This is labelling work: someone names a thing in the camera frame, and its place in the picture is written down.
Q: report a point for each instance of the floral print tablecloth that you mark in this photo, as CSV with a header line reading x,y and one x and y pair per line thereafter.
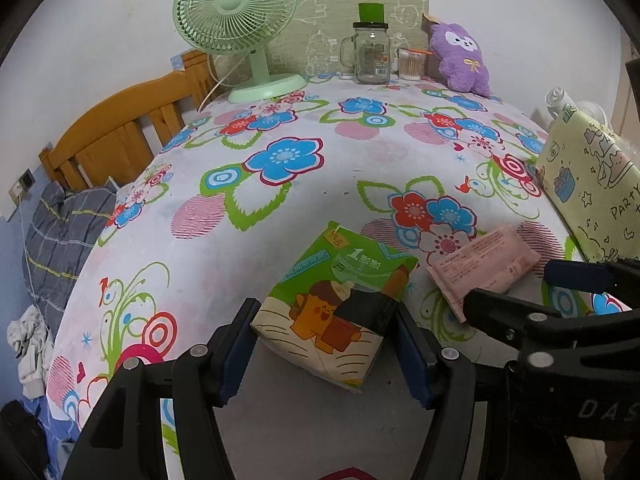
x,y
200,260

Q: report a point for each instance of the yellow party cushion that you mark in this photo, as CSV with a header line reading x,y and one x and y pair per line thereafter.
x,y
590,180

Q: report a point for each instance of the grey plaid blanket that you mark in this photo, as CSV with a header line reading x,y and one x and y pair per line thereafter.
x,y
60,240

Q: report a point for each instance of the purple plush toy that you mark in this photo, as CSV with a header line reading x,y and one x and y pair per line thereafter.
x,y
460,65

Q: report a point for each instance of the white crumpled cloth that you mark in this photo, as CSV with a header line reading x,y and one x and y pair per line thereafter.
x,y
30,350

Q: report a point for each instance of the clear cotton swab container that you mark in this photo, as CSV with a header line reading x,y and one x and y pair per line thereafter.
x,y
411,67

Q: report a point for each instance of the green cartoon print tissue pack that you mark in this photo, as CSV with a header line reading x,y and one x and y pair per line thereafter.
x,y
310,310

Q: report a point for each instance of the pink wet wipes pack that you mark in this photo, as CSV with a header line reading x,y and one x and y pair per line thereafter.
x,y
480,260

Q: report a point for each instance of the green desk fan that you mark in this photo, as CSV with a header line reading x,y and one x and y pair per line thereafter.
x,y
235,5

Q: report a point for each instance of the olive cartoon print wall cloth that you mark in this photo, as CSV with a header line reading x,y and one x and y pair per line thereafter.
x,y
320,25

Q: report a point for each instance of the glass jar mug black lid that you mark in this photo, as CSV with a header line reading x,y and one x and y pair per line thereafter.
x,y
372,60

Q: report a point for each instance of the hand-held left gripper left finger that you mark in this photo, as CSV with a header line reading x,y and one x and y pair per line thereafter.
x,y
240,355

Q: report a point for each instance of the blue bedsheet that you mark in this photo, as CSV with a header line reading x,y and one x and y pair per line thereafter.
x,y
55,435

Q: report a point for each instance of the orange wooden bed headboard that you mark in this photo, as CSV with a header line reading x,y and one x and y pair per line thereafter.
x,y
110,140

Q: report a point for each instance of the wall socket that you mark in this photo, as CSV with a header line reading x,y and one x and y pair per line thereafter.
x,y
22,185

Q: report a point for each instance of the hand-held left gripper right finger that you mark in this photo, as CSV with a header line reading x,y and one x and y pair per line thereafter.
x,y
412,360

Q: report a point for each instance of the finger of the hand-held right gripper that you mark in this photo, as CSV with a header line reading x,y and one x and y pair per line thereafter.
x,y
500,310
575,275

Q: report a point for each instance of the brown cardboard piece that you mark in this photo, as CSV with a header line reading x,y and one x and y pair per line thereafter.
x,y
430,19

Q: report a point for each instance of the small white fan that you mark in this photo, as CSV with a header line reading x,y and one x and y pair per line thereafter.
x,y
557,97

